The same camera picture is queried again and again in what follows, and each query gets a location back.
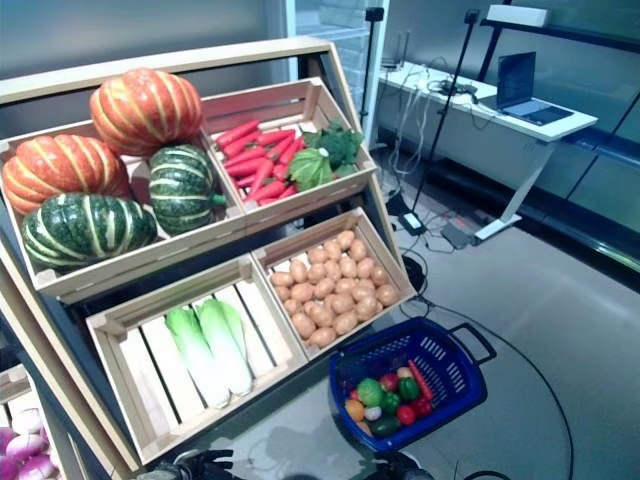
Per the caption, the black wall shelf rail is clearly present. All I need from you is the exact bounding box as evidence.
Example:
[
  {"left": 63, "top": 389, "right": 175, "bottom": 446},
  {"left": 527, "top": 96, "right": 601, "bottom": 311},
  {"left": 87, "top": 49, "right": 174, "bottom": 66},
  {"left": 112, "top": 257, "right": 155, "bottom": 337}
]
[{"left": 479, "top": 17, "right": 640, "bottom": 54}]

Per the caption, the wooden carrot crate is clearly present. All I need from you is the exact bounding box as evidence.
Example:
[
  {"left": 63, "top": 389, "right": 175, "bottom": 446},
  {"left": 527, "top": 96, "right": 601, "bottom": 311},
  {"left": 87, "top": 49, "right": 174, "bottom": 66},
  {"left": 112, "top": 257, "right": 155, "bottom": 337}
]
[{"left": 199, "top": 77, "right": 377, "bottom": 226}]

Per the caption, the wooden pumpkin crate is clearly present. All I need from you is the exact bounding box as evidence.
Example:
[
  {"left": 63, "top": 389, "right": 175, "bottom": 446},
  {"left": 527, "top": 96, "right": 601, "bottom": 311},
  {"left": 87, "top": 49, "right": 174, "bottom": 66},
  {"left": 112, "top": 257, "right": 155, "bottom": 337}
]
[{"left": 0, "top": 117, "right": 249, "bottom": 305}]

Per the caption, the dark green broccoli bunch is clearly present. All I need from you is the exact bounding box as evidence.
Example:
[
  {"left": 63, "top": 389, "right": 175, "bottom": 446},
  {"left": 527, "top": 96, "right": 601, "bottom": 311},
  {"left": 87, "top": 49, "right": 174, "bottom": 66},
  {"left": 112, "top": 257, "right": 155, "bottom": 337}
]
[{"left": 303, "top": 119, "right": 365, "bottom": 179}]

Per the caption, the blue plastic shopping basket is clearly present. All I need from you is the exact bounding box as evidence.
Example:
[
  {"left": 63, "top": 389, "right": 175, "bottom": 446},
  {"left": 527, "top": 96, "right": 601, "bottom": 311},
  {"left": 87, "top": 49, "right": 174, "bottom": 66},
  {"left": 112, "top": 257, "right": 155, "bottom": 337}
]
[{"left": 328, "top": 316, "right": 498, "bottom": 454}]

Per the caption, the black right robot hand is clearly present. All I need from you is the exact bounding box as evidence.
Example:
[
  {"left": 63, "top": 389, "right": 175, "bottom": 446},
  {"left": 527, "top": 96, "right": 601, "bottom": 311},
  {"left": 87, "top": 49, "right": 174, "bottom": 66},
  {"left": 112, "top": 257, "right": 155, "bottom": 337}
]
[{"left": 374, "top": 452, "right": 434, "bottom": 480}]

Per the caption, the white office desk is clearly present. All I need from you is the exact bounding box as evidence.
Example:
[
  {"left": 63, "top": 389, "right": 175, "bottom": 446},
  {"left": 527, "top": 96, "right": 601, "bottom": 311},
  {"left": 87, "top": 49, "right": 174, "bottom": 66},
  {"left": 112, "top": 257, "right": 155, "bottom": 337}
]
[{"left": 377, "top": 62, "right": 600, "bottom": 241}]

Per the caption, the green striped pumpkin with stem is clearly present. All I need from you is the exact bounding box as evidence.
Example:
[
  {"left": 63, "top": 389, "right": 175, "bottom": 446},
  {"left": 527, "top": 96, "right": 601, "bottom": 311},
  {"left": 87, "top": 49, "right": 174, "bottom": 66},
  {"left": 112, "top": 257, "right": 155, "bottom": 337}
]
[{"left": 148, "top": 144, "right": 227, "bottom": 237}]

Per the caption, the red orange carrot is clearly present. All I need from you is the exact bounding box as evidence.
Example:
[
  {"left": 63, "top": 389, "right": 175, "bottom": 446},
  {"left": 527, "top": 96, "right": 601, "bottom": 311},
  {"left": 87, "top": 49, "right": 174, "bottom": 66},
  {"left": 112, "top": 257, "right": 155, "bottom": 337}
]
[
  {"left": 223, "top": 145, "right": 267, "bottom": 169},
  {"left": 278, "top": 137, "right": 305, "bottom": 167},
  {"left": 225, "top": 157, "right": 266, "bottom": 179},
  {"left": 249, "top": 158, "right": 276, "bottom": 197},
  {"left": 266, "top": 135, "right": 295, "bottom": 161},
  {"left": 222, "top": 130, "right": 261, "bottom": 159},
  {"left": 257, "top": 128, "right": 297, "bottom": 147},
  {"left": 244, "top": 179, "right": 287, "bottom": 204},
  {"left": 215, "top": 119, "right": 262, "bottom": 147}
]

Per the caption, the grey power strip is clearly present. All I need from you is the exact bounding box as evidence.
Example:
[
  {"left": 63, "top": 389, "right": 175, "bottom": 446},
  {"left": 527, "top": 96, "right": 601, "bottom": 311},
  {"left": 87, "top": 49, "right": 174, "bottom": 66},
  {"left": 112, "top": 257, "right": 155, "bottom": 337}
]
[{"left": 439, "top": 219, "right": 481, "bottom": 249}]

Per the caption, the open grey laptop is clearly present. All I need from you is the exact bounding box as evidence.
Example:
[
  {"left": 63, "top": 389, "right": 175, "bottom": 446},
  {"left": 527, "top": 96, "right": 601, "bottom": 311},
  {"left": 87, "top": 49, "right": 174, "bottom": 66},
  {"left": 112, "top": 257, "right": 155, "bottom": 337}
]
[{"left": 479, "top": 51, "right": 575, "bottom": 126}]

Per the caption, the dark green cucumber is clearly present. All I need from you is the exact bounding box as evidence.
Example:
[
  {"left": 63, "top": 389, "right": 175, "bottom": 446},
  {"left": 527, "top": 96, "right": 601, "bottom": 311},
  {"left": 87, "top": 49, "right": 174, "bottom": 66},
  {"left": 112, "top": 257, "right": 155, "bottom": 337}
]
[{"left": 369, "top": 415, "right": 401, "bottom": 436}]

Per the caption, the wooden cabbage crate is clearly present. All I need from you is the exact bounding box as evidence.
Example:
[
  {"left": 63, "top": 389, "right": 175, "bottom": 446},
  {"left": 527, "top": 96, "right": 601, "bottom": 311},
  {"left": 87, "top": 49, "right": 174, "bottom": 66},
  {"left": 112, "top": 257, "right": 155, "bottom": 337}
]
[{"left": 85, "top": 254, "right": 309, "bottom": 466}]

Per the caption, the napa cabbage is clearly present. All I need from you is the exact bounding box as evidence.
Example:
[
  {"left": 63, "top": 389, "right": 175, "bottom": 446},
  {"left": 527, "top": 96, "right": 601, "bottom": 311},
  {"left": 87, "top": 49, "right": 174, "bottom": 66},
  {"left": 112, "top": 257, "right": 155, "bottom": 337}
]
[
  {"left": 194, "top": 298, "right": 255, "bottom": 397},
  {"left": 164, "top": 305, "right": 232, "bottom": 410}
]

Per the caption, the dark green bell pepper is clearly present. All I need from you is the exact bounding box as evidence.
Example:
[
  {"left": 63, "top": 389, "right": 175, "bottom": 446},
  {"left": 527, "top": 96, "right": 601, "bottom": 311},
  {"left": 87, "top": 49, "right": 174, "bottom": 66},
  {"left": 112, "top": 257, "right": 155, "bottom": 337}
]
[{"left": 397, "top": 377, "right": 421, "bottom": 403}]

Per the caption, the white flat box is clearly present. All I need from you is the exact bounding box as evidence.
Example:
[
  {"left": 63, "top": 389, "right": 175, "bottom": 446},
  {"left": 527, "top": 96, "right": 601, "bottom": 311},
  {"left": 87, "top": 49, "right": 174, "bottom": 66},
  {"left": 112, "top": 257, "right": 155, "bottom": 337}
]
[{"left": 485, "top": 3, "right": 550, "bottom": 29}]

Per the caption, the bumpy light green fruit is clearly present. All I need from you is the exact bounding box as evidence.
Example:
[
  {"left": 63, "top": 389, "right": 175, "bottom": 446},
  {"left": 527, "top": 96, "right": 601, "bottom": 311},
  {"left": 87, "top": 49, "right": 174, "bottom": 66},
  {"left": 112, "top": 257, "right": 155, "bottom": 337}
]
[{"left": 356, "top": 378, "right": 385, "bottom": 407}]

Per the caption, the long black floor cable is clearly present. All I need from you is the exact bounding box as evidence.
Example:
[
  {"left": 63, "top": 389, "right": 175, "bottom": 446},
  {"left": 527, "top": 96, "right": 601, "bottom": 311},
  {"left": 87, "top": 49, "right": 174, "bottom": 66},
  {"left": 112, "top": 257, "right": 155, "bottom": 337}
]
[{"left": 414, "top": 297, "right": 576, "bottom": 480}]

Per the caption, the green cabbage head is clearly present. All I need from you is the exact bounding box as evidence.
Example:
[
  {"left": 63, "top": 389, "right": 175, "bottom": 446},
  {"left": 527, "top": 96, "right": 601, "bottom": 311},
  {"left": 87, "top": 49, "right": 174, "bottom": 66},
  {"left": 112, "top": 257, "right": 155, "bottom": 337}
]
[{"left": 288, "top": 147, "right": 335, "bottom": 194}]

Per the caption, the wooden display shelf frame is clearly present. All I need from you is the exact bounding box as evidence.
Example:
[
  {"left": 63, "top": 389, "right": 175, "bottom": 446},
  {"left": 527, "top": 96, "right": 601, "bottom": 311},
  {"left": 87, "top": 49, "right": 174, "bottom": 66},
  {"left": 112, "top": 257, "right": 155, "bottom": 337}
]
[{"left": 0, "top": 37, "right": 419, "bottom": 474}]

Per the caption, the wooden potato crate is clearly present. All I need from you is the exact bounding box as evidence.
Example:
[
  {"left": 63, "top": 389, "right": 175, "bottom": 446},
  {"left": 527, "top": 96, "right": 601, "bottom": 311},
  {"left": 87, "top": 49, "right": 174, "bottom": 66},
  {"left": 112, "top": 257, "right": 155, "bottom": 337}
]
[{"left": 251, "top": 206, "right": 417, "bottom": 362}]

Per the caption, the small slim carrot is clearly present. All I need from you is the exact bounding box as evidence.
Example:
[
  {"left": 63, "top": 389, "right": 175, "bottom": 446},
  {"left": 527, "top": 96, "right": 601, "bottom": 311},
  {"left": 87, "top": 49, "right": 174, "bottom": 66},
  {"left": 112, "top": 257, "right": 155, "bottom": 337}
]
[{"left": 407, "top": 359, "right": 434, "bottom": 401}]

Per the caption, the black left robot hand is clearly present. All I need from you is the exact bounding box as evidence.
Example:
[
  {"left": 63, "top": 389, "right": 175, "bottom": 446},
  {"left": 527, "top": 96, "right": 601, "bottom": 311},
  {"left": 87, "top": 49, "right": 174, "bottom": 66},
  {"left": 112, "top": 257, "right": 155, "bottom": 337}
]
[{"left": 166, "top": 448, "right": 236, "bottom": 480}]

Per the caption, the black power adapter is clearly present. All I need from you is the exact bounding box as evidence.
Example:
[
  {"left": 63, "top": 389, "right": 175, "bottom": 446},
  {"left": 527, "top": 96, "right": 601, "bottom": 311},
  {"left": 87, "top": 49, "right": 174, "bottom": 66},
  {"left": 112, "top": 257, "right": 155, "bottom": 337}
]
[{"left": 397, "top": 209, "right": 426, "bottom": 236}]

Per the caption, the orange striped pumpkin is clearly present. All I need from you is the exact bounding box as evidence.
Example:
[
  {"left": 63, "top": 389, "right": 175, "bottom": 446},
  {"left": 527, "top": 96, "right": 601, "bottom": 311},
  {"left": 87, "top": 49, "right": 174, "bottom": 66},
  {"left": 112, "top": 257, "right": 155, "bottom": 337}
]
[
  {"left": 89, "top": 68, "right": 204, "bottom": 157},
  {"left": 1, "top": 133, "right": 132, "bottom": 216}
]

